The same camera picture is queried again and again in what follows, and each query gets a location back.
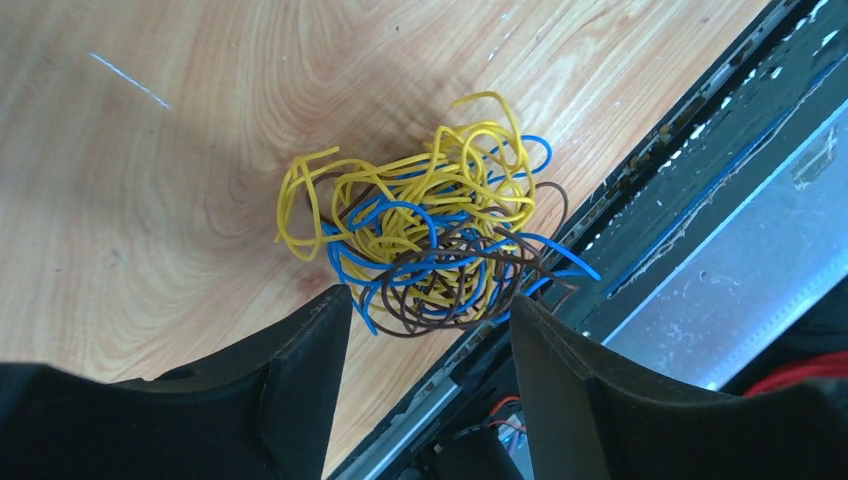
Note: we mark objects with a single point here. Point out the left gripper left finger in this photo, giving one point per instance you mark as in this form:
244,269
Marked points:
261,408

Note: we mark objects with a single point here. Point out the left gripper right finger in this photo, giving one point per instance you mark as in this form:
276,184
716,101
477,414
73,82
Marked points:
592,413

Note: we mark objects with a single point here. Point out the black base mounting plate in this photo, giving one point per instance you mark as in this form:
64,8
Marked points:
465,420

